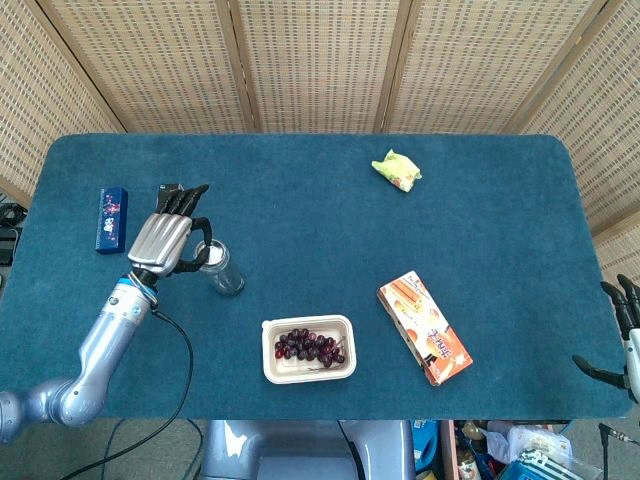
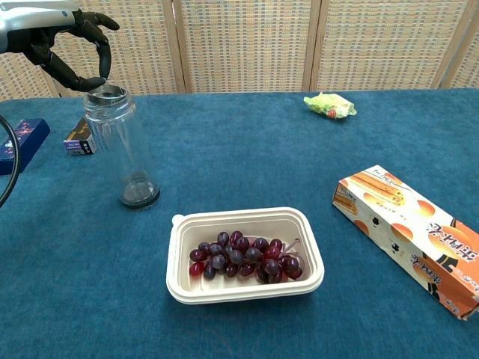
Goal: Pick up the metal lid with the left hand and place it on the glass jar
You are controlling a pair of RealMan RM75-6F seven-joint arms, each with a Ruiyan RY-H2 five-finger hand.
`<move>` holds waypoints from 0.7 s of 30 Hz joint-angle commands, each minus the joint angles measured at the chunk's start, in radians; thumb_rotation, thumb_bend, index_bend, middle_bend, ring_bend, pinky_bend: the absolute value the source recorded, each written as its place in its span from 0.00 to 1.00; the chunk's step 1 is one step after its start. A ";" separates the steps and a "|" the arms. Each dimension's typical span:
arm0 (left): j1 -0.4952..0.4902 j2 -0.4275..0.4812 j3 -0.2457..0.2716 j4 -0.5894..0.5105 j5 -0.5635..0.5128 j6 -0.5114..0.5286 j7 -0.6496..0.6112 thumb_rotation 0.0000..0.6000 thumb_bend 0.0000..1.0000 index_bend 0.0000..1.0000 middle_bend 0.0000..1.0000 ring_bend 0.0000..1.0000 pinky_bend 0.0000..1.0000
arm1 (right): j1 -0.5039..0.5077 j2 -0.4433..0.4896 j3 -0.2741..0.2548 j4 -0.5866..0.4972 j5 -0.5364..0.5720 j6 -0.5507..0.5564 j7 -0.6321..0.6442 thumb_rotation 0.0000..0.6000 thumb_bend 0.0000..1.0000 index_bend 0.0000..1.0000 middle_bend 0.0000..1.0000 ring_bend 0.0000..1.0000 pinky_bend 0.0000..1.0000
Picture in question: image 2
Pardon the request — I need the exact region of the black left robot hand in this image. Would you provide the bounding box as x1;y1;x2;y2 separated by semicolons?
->
6;10;120;92

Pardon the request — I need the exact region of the metal strainer lid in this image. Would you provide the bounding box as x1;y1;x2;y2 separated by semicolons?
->
87;84;128;104

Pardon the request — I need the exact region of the clear glass jar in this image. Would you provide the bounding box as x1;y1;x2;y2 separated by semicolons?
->
82;85;161;210

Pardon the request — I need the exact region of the dark blue printed box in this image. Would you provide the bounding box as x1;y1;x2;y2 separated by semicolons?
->
0;118;51;176

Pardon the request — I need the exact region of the small black purple box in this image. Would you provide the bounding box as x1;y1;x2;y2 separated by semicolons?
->
63;117;97;156

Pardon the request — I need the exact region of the woven folding screen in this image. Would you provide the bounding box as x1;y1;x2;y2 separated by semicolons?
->
0;0;479;102

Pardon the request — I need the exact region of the blue table cloth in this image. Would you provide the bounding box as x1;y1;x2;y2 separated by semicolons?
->
0;88;479;359

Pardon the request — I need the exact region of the cream plastic food container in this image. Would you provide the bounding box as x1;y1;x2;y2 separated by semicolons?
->
165;206;326;305

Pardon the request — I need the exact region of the purple grape bunch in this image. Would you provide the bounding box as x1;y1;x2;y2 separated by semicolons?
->
189;230;304;284

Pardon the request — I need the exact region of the green yellow snack packet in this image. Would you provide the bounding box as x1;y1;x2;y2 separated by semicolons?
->
303;91;358;121

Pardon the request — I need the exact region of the orange white snack box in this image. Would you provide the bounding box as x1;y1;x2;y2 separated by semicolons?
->
332;165;479;320

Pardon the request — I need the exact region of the black cable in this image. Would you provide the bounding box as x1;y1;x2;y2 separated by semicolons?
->
0;114;20;209

